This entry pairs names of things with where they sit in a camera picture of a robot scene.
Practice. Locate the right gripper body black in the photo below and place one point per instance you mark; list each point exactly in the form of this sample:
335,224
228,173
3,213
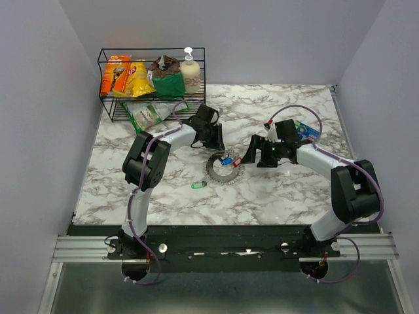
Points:
270,152

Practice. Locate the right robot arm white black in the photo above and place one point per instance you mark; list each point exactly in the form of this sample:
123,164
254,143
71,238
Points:
355,191

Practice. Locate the aluminium rail frame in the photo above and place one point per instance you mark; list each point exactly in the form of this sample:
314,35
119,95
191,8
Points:
92,249

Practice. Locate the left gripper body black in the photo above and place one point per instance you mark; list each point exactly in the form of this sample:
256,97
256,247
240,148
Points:
210,136

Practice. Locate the red key tag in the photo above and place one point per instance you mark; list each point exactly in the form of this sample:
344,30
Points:
237,162

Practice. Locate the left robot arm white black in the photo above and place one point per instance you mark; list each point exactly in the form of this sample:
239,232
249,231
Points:
147,158

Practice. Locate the green white snack bag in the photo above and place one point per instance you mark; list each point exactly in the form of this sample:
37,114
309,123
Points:
145,115

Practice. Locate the blue key tag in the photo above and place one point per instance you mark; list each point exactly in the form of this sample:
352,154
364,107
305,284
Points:
225,159

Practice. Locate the green key tag with key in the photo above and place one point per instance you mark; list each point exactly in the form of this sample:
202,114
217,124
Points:
200,184

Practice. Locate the green and brown bag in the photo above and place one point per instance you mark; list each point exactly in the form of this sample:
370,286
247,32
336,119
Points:
165,76

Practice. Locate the beige soap pump bottle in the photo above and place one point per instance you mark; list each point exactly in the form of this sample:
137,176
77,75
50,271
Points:
190,71

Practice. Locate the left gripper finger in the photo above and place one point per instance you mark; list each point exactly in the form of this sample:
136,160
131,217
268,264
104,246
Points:
221,150
219,132

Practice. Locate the black wire shelf rack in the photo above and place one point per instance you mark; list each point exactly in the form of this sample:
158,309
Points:
113,104

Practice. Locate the yellow chips bag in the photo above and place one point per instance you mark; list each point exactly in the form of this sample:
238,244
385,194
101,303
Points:
137,83

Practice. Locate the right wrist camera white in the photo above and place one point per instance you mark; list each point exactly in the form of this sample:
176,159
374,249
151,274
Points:
271,135

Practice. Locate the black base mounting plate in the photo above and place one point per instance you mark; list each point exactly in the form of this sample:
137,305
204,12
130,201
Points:
217,249

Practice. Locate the orange razor package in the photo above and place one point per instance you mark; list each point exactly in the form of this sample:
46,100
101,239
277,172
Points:
115,75

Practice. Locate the blue green small box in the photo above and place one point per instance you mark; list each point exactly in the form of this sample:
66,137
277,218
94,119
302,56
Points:
306,132

